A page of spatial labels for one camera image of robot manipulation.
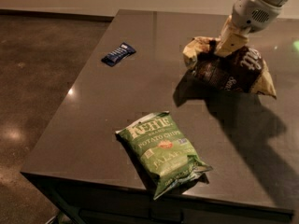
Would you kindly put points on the dark table frame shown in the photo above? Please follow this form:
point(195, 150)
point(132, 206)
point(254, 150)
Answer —
point(92, 203)

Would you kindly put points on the small blue snack packet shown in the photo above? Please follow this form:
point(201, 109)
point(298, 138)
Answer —
point(122, 51)

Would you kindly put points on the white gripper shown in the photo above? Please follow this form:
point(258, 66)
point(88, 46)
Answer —
point(251, 13)

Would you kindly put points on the brown salt chip bag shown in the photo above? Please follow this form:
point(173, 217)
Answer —
point(245, 70)

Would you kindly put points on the green jalapeno chip bag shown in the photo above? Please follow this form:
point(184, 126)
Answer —
point(166, 154)

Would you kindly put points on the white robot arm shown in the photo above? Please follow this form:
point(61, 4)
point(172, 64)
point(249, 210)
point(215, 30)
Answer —
point(248, 16)

